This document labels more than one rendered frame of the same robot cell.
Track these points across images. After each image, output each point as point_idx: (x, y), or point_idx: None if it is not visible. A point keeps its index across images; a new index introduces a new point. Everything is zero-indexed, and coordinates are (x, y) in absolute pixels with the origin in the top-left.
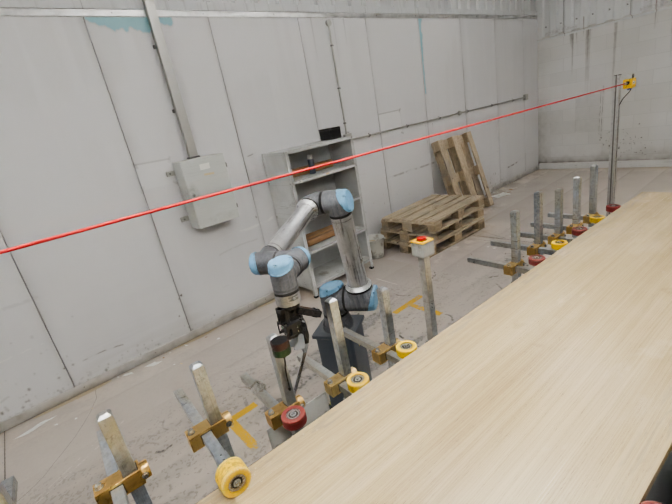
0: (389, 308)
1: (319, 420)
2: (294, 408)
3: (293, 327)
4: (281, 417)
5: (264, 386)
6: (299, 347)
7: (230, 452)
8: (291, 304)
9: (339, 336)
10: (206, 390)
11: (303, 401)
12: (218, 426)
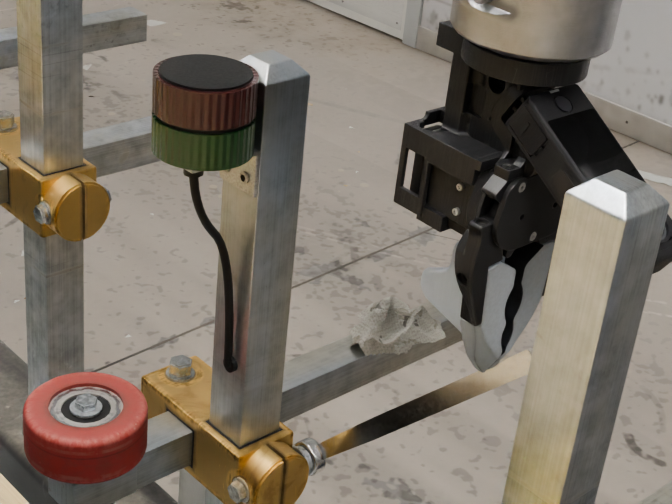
0: None
1: (2, 500)
2: (122, 409)
3: (435, 161)
4: (77, 372)
5: (381, 344)
6: (443, 303)
7: (41, 313)
8: (462, 19)
9: (533, 451)
10: (29, 22)
11: (254, 485)
12: (23, 182)
